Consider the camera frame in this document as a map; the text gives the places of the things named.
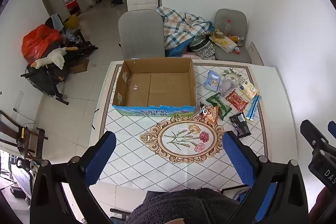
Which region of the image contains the yellow tissue pack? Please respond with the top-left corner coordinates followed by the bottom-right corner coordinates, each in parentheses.
top-left (238, 81), bottom-right (259, 100)

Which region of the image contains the orange plastic bag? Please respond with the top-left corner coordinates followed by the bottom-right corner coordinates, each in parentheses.
top-left (21, 25), bottom-right (62, 62)

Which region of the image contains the long blue packet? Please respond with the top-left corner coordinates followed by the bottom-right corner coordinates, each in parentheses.
top-left (246, 95), bottom-right (262, 121)

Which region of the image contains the floral diamond pattern tablecloth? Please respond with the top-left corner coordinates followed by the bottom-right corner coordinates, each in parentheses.
top-left (89, 60), bottom-right (300, 194)

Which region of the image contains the grey chair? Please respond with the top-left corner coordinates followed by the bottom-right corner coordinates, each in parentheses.
top-left (118, 9), bottom-right (166, 60)
top-left (214, 9), bottom-right (252, 64)

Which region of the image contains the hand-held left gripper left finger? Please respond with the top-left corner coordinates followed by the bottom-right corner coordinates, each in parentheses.
top-left (30, 131), bottom-right (117, 224)

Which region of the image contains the green snack packet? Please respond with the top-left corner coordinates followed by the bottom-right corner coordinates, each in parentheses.
top-left (205, 93), bottom-right (232, 120)

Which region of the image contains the orange panda snack packet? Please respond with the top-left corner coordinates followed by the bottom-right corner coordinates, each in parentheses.
top-left (199, 103), bottom-right (219, 125)

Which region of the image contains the white panel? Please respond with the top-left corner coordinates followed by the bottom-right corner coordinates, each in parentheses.
top-left (248, 42), bottom-right (264, 66)

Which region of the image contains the green leaf print packet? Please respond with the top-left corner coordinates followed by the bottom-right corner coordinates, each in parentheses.
top-left (220, 68), bottom-right (246, 83)

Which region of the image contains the black snack packet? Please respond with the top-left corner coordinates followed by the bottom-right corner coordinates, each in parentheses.
top-left (229, 112), bottom-right (252, 138)

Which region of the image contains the dark wooden chair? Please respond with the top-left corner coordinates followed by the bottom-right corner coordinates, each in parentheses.
top-left (0, 110), bottom-right (49, 161)

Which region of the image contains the white chair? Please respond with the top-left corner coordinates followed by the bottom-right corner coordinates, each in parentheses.
top-left (126, 0), bottom-right (160, 12)

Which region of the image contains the blue wet wipes pack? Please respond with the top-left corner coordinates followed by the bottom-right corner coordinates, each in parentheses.
top-left (204, 70), bottom-right (221, 90)

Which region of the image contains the yellow plastic bag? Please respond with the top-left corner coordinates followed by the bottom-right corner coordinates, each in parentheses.
top-left (211, 32), bottom-right (237, 52)

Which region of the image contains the dark fleece garment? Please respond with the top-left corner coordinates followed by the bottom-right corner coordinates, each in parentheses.
top-left (126, 187), bottom-right (240, 224)

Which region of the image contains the red snack packet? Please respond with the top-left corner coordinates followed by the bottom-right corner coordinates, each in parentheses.
top-left (226, 91), bottom-right (248, 112)

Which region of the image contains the striped knit hat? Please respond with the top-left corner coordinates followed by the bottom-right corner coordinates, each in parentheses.
top-left (189, 36), bottom-right (216, 58)

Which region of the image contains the black folding stroller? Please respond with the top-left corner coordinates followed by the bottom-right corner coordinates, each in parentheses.
top-left (21, 17), bottom-right (99, 105)

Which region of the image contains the small brown cardboard box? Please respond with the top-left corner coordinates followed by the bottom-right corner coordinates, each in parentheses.
top-left (70, 56), bottom-right (90, 74)

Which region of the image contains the white goose plush toy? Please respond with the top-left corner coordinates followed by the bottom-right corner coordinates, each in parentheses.
top-left (31, 47), bottom-right (79, 69)

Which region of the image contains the plaid blanket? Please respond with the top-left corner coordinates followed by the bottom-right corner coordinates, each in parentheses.
top-left (156, 7), bottom-right (214, 58)

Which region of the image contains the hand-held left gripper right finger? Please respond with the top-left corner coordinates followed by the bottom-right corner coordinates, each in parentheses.
top-left (222, 131), bottom-right (309, 224)

